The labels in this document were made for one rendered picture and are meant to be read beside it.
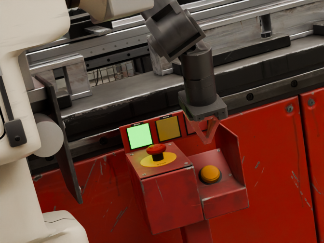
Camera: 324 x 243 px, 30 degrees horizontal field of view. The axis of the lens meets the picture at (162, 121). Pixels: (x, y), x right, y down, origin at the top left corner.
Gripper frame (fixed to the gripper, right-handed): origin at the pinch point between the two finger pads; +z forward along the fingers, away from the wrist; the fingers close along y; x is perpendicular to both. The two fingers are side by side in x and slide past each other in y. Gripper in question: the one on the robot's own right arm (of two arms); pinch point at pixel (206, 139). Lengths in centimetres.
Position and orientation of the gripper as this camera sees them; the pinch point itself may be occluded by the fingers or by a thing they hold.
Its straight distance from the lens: 117.9
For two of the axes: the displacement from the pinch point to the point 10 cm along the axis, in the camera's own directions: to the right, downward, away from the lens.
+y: -2.7, -4.7, 8.4
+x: -9.5, 2.6, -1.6
